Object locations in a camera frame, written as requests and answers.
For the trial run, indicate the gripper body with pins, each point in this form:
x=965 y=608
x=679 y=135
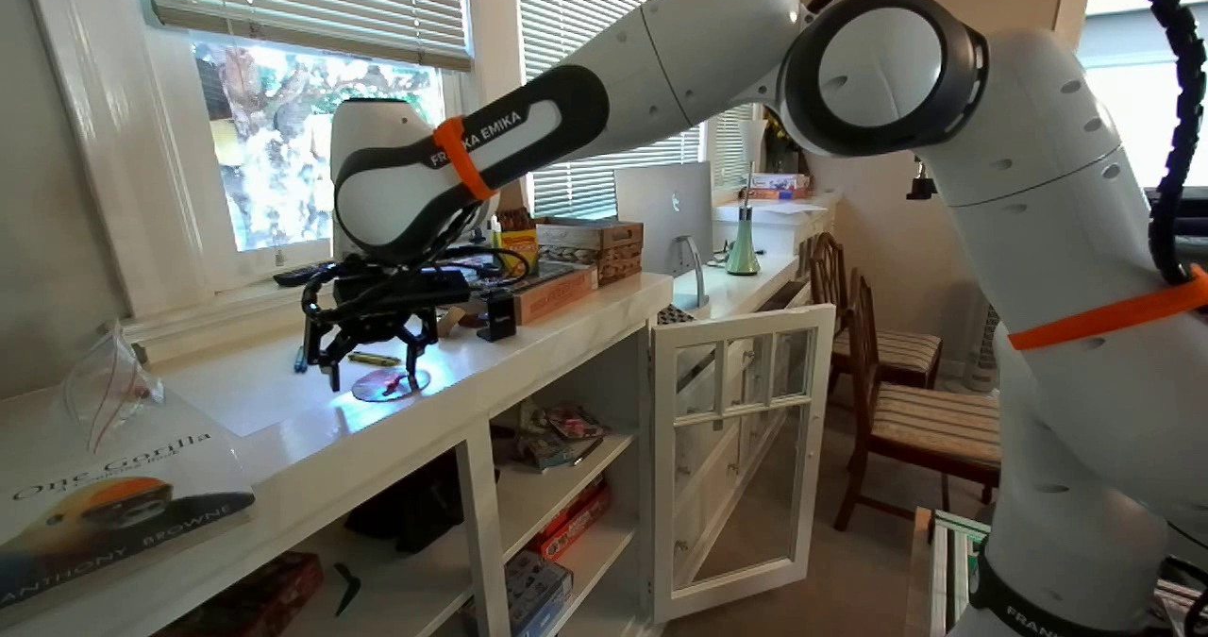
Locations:
x=377 y=316

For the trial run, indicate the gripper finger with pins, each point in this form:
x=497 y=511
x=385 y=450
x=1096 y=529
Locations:
x=415 y=349
x=330 y=359

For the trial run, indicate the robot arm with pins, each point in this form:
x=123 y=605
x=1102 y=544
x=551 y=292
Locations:
x=1038 y=193

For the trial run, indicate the blue pen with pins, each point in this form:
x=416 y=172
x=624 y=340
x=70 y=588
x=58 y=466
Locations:
x=300 y=360

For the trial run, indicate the yellow pen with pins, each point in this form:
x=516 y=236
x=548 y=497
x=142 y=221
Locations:
x=374 y=359

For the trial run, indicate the shiny compact disc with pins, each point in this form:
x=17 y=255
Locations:
x=389 y=385

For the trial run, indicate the small black box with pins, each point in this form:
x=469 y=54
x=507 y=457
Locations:
x=497 y=320

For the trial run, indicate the yellow box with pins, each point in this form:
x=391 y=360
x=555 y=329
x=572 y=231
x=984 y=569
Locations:
x=517 y=248

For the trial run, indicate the flat orange game box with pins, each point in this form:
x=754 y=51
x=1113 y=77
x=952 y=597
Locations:
x=557 y=295

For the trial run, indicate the black bag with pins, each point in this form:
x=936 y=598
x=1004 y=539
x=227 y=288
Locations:
x=415 y=510

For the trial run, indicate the heap of colourful game boxes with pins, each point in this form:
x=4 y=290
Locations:
x=557 y=434

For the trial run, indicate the stack of brown boxes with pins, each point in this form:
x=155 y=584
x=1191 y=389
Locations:
x=595 y=248

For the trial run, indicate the clear plastic bag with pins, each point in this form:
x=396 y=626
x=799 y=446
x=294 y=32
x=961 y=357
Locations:
x=109 y=392

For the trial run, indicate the red game box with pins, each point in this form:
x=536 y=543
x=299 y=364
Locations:
x=571 y=524

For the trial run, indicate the window with white blinds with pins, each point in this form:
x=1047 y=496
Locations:
x=283 y=99
x=576 y=14

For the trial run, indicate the blue game box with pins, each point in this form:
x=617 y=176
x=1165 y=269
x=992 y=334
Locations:
x=533 y=595

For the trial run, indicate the picture book with gorilla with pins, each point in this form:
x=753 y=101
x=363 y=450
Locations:
x=104 y=524

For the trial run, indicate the silver monitor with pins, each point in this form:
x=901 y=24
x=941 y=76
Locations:
x=661 y=208

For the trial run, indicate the white glass cabinet door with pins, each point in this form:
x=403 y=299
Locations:
x=736 y=467

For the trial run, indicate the wooden chair striped cushion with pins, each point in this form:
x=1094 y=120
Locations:
x=897 y=349
x=930 y=425

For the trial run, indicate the white tower fan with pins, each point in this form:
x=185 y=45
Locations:
x=981 y=349

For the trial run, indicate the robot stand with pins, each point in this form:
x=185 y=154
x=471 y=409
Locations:
x=944 y=571

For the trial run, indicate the bright window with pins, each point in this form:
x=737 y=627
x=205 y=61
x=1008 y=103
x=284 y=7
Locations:
x=1132 y=108

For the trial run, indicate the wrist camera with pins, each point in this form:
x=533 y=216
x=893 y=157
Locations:
x=429 y=288

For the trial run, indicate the camera on mount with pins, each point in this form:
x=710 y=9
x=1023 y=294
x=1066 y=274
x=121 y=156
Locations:
x=921 y=186

